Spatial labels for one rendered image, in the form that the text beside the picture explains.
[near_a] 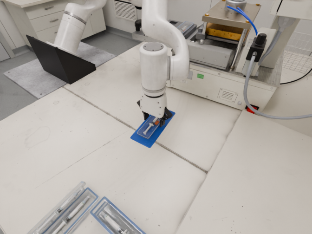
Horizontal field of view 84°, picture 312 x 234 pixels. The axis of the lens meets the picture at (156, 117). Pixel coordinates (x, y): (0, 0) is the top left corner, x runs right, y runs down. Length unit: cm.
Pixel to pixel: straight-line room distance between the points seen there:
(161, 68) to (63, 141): 49
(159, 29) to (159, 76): 15
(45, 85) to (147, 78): 72
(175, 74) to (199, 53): 28
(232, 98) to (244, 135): 20
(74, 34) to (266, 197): 113
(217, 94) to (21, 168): 85
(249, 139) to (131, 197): 47
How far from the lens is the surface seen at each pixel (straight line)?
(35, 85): 118
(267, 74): 87
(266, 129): 82
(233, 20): 78
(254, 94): 85
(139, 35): 100
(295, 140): 84
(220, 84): 85
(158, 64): 53
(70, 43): 116
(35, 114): 98
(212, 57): 81
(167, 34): 62
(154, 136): 72
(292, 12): 73
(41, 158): 79
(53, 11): 316
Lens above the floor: 133
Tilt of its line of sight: 46 degrees down
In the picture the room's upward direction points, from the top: straight up
